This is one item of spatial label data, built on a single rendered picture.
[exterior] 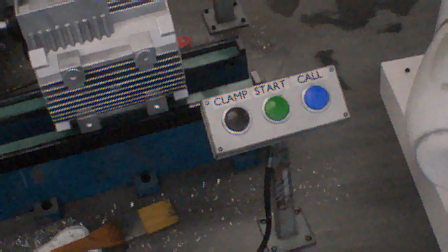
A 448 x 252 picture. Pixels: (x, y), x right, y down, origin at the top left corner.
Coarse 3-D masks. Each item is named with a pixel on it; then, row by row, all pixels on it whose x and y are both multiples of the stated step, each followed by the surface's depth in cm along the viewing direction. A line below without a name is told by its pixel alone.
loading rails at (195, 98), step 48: (192, 48) 125; (240, 48) 123; (192, 96) 118; (0, 144) 123; (48, 144) 112; (96, 144) 114; (144, 144) 117; (192, 144) 120; (0, 192) 116; (48, 192) 118; (96, 192) 121; (144, 192) 119
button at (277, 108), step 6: (276, 96) 91; (270, 102) 91; (276, 102) 91; (282, 102) 91; (264, 108) 91; (270, 108) 91; (276, 108) 91; (282, 108) 91; (288, 108) 91; (270, 114) 91; (276, 114) 91; (282, 114) 91; (276, 120) 91
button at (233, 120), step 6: (234, 108) 91; (240, 108) 91; (228, 114) 90; (234, 114) 90; (240, 114) 91; (246, 114) 91; (228, 120) 90; (234, 120) 90; (240, 120) 90; (246, 120) 90; (228, 126) 90; (234, 126) 90; (240, 126) 90; (246, 126) 91
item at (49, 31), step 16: (16, 0) 102; (32, 0) 107; (48, 0) 104; (64, 0) 104; (80, 0) 100; (96, 0) 101; (16, 16) 99; (32, 16) 100; (48, 16) 100; (64, 16) 101; (80, 16) 102; (96, 16) 102; (32, 32) 101; (48, 32) 102; (64, 32) 103; (80, 32) 103; (96, 32) 104; (112, 32) 105; (32, 48) 103; (48, 48) 104; (64, 48) 104
